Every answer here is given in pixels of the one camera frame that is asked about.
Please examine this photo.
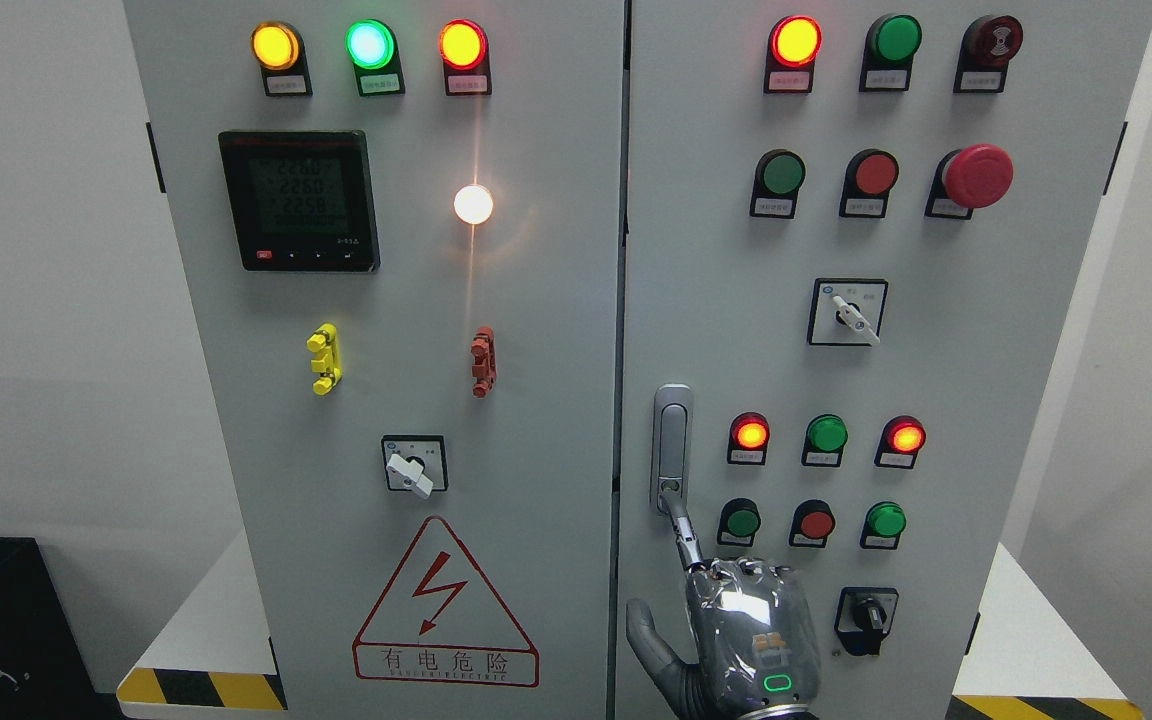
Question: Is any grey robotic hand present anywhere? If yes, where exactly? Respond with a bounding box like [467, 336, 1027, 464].
[626, 488, 820, 719]

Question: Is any silver door handle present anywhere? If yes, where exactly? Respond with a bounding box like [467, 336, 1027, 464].
[649, 382, 694, 516]

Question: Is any right cabinet door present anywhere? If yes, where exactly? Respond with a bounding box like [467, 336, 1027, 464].
[614, 1, 1152, 719]

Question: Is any cabinet door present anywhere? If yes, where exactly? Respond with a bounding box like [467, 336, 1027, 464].
[614, 1, 1152, 719]
[126, 1, 626, 719]

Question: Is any left cabinet door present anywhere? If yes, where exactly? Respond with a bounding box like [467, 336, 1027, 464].
[126, 1, 626, 719]

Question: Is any green push button lower left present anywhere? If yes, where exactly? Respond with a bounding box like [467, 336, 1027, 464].
[717, 497, 761, 547]

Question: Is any green push button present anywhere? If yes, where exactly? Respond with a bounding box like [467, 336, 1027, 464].
[717, 497, 761, 547]
[749, 149, 806, 220]
[859, 501, 908, 550]

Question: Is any red push button lower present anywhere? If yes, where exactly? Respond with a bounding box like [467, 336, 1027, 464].
[787, 498, 838, 548]

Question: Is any red push button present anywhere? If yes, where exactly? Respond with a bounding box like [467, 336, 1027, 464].
[838, 149, 899, 219]
[787, 498, 838, 548]

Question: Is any green push button lower right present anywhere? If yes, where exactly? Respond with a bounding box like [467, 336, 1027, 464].
[859, 501, 908, 550]

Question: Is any red lit indicator middle left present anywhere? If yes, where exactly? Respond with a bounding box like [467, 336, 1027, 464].
[727, 414, 771, 465]

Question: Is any red lit indicator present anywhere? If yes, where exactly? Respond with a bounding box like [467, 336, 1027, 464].
[763, 15, 823, 94]
[874, 415, 927, 470]
[727, 414, 771, 465]

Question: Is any green indicator middle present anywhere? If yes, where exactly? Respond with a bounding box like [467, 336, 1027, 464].
[801, 414, 849, 468]

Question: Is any red lit indicator middle right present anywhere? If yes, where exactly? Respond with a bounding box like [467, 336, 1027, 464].
[874, 415, 927, 470]

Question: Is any white platform with hazard stripes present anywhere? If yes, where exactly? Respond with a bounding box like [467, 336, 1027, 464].
[116, 536, 1143, 719]

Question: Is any red lightning warning sticker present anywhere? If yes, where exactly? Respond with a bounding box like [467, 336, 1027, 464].
[353, 516, 540, 688]

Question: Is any green push button upper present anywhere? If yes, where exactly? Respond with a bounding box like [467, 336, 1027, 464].
[749, 149, 806, 220]

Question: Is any red push button upper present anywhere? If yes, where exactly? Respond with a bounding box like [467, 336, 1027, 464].
[838, 149, 899, 219]

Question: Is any red emergency stop button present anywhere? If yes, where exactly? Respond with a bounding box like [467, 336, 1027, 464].
[924, 143, 1014, 220]

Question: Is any white glowing indicator light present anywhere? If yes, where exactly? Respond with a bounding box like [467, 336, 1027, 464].
[453, 183, 495, 225]

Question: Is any red lit indicator top right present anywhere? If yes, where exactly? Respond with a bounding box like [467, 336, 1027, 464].
[763, 15, 823, 94]

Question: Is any green indicator top right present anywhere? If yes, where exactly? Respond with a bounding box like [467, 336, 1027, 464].
[859, 14, 923, 94]

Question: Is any black digital power meter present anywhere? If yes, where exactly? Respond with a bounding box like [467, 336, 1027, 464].
[218, 129, 380, 273]

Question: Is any dark red buzzer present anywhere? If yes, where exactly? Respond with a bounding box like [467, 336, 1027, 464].
[954, 15, 1024, 94]

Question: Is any red indicator light top left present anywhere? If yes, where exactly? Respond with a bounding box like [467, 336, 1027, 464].
[438, 18, 492, 96]

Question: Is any green indicator light top left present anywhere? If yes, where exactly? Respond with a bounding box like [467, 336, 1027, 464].
[346, 18, 404, 97]

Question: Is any black box bottom left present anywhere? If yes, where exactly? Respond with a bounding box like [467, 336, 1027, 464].
[0, 537, 97, 719]

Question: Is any yellow indicator light top left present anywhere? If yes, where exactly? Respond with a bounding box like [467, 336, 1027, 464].
[251, 20, 314, 97]

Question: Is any black rotary knob switch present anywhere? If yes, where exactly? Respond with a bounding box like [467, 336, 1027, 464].
[835, 585, 899, 657]

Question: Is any upper right selector switch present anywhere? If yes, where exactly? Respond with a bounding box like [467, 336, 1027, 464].
[806, 278, 890, 346]

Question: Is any left white selector switch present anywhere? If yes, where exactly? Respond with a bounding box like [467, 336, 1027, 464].
[380, 434, 448, 498]

